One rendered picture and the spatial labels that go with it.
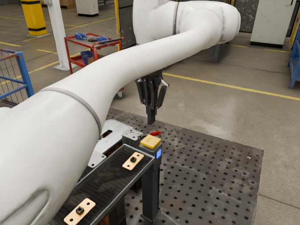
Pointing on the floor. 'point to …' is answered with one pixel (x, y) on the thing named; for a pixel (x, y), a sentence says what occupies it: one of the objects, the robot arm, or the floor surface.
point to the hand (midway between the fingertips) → (151, 114)
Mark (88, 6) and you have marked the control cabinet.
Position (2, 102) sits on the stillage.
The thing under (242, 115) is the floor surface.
